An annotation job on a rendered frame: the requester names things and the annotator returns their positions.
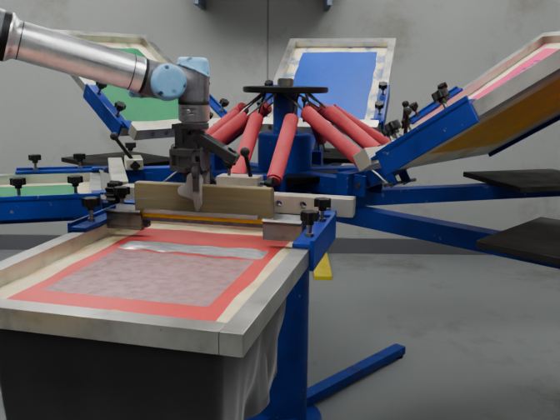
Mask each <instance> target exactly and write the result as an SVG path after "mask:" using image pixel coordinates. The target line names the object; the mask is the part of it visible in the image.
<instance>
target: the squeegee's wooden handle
mask: <svg viewBox="0 0 560 420"><path fill-rule="evenodd" d="M183 184H185V182H153V181H136V182H135V183H134V198H135V210H138V211H141V212H143V209H144V208H156V209H169V210H183V211H195V207H194V202H193V200H192V199H190V198H187V197H183V196H180V195H179V194H178V187H180V186H182V185H183ZM198 211H199V212H210V213H237V214H251V215H259V219H263V218H265V219H272V218H273V217H274V188H273V187H253V186H236V185H219V184H203V185H202V206H201V207H200V209H199V210H198Z"/></svg>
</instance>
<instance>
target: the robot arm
mask: <svg viewBox="0 0 560 420"><path fill-rule="evenodd" d="M9 59H15V60H18V61H22V62H25V63H31V64H33V65H37V66H40V67H44V68H49V69H52V70H55V71H59V72H62V73H67V74H71V75H74V76H77V77H80V78H86V79H89V80H93V81H95V82H99V83H105V84H107V85H111V86H114V87H117V88H123V89H127V93H128V95H129V96H130V97H132V98H157V99H161V100H163V101H172V100H174V99H177V98H178V120H179V121H180V123H176V124H175V123H173V124H172V129H173V130H174V133H175V143H174V144H175V146H173V145H174V144H172V146H171V149H169V168H170V170H171V171H177V173H185V172H192V173H189V174H188V175H187V181H186V183H185V184H183V185H182V186H180V187H178V189H177V192H178V194H179V195H180V196H183V197H185V198H190V199H192V200H193V202H194V207H195V211H196V212H198V210H199V209H200V207H201V206H202V204H203V201H202V197H203V191H202V189H203V184H211V178H212V165H211V152H212V153H214V154H215V155H217V156H219V157H220V158H221V159H223V160H224V161H225V162H226V163H230V164H233V163H235V162H237V161H238V159H239V158H240V153H239V152H237V151H236V150H235V149H233V148H231V147H229V146H227V145H226V144H224V143H222V142H220V141H219V140H217V139H216V138H215V137H213V136H211V135H209V134H208V133H206V132H204V131H201V129H208V128H209V121H210V105H209V79H210V73H209V63H208V60H207V59H206V58H205V57H179V58H178V60H177V65H174V64H171V63H162V62H157V61H154V60H152V59H148V58H145V57H141V56H138V55H135V54H132V53H129V52H124V51H121V50H118V49H116V48H112V47H108V46H104V45H102V44H99V43H95V42H91V41H88V40H85V39H82V38H79V37H74V36H71V35H68V34H66V33H62V32H58V31H54V30H52V29H49V28H45V27H41V26H38V25H35V24H32V23H29V22H24V21H21V20H19V19H18V17H17V15H16V14H15V13H14V12H9V11H7V10H4V9H1V8H0V61H2V62H6V61H7V60H9Z"/></svg>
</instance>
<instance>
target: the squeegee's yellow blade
mask: <svg viewBox="0 0 560 420"><path fill-rule="evenodd" d="M141 213H142V216H143V217H155V218H180V219H193V220H206V221H219V222H232V223H257V224H263V222H262V219H258V220H246V219H232V218H219V217H194V216H180V215H167V214H154V213H144V212H141Z"/></svg>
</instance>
